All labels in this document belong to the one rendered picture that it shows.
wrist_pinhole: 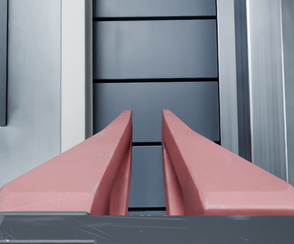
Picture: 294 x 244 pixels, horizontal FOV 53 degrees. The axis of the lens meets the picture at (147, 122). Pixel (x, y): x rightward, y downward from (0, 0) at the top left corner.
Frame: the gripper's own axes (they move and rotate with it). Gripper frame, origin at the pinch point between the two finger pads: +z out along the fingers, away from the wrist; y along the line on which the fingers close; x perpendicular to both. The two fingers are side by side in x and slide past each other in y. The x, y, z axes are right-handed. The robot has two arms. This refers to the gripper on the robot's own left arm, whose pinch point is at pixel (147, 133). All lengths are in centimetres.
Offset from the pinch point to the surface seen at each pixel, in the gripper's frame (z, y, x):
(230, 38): 7.9, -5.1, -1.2
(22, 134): 8.0, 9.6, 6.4
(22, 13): 14.0, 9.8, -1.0
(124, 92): 5.7, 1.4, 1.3
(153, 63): 6.8, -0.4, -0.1
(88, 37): 5.1, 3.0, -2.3
